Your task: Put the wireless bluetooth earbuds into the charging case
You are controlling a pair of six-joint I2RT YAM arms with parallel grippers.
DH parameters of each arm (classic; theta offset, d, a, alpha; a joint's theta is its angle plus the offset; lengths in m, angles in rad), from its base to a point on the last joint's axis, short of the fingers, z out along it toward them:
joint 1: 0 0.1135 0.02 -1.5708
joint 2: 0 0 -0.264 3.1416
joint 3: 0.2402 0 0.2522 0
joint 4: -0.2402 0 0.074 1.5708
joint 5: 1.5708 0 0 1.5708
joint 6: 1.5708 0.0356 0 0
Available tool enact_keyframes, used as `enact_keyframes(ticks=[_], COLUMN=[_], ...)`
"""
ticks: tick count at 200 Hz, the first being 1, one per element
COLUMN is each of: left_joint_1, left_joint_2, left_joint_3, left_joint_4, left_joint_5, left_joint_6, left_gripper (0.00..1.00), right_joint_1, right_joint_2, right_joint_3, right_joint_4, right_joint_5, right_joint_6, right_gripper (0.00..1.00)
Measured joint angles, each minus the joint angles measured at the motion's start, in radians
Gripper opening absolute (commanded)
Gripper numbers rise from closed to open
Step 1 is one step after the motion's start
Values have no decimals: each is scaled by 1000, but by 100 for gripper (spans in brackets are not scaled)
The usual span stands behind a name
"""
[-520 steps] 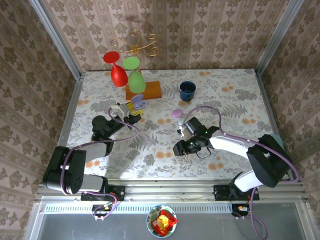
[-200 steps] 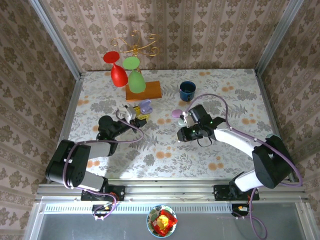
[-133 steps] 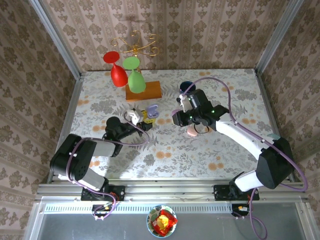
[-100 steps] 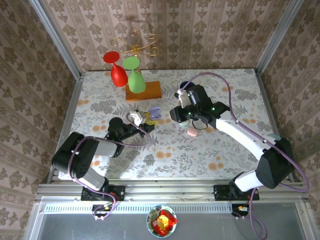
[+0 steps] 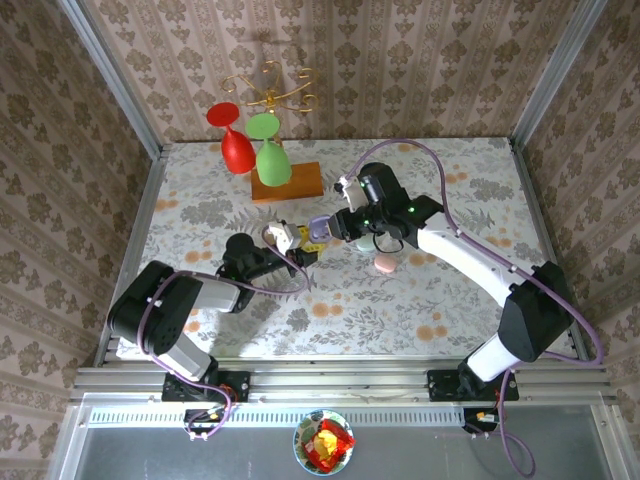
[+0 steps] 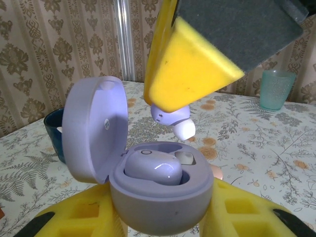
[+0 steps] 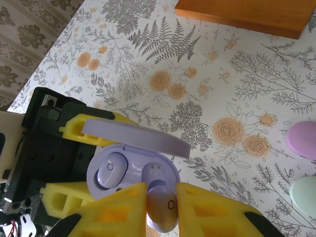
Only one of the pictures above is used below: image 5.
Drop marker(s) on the pink earbud charging case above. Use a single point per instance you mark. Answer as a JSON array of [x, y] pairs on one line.
[[385, 264]]

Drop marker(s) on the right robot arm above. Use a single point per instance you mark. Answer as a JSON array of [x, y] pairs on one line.
[[535, 320]]

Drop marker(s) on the gold glass rack wooden base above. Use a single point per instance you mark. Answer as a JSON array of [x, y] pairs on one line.
[[305, 182]]

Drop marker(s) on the green wine glass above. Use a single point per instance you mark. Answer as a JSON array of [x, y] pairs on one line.
[[272, 162]]

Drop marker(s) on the red wine glass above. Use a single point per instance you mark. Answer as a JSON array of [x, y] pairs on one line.
[[237, 150]]

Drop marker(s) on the floral tablecloth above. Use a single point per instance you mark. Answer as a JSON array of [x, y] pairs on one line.
[[400, 310]]

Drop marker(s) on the black power connector box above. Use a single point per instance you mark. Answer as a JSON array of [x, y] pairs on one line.
[[472, 425], [200, 424]]

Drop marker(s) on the patterned bowl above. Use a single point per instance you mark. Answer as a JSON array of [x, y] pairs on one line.
[[298, 445]]

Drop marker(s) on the red snack packet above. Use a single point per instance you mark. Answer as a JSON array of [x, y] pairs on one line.
[[330, 450]]

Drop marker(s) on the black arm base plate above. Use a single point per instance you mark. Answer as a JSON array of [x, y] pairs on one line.
[[240, 387], [440, 385]]

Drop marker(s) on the aluminium frame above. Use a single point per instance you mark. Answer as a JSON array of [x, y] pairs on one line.
[[350, 382]]

